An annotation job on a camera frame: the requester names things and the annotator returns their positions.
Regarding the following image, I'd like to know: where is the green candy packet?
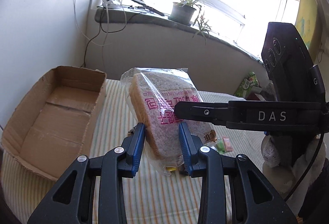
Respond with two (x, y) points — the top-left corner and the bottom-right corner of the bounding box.
(215, 139), (226, 154)

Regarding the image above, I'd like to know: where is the pink candy packet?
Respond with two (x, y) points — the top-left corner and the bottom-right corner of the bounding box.
(222, 137), (233, 152)

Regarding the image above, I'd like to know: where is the red box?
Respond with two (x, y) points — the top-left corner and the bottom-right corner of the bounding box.
(245, 86), (269, 101)

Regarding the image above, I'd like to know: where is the green tissue box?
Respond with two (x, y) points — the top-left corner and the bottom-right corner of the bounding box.
(234, 72), (259, 99)

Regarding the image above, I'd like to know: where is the brown cardboard box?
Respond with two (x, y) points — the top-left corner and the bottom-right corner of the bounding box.
(1, 66), (107, 181)

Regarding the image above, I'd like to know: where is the potted spider plant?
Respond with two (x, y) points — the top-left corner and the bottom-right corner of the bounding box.
(168, 0), (211, 44)

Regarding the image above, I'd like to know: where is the black device on windowsill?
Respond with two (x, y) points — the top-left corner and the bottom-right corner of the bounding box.
(131, 0), (165, 17)

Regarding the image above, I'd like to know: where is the white power strip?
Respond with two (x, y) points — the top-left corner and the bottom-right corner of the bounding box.
(102, 0), (120, 9)

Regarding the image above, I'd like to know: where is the black cable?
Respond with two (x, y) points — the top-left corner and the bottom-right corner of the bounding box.
(82, 5), (145, 67)

